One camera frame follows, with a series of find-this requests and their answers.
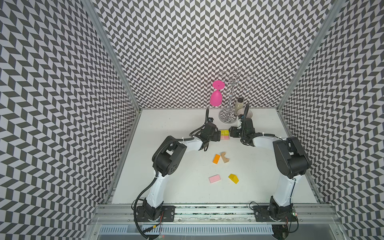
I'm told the orange block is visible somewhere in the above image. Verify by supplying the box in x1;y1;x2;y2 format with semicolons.
213;154;221;165

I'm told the natural wood arch block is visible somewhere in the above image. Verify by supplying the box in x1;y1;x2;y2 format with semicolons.
221;152;230;163

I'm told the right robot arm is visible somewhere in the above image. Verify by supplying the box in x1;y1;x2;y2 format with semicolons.
229;104;311;223

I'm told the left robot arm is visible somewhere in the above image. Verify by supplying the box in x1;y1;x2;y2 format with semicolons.
133;109;221;223

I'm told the yellow wedge block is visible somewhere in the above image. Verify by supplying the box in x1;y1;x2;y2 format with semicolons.
228;174;239;184

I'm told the pink striped bowl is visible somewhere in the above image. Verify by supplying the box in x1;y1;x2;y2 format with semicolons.
237;108;253;118

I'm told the chrome glass holder stand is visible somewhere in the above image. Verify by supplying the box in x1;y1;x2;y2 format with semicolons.
219;68;255;125

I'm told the spice jar black lid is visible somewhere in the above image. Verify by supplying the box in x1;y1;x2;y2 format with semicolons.
235;97;244;112

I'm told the pink plastic wine glass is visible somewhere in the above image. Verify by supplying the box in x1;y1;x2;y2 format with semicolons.
210;80;225;107

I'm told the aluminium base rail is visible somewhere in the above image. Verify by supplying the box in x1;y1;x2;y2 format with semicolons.
84;203;348;240

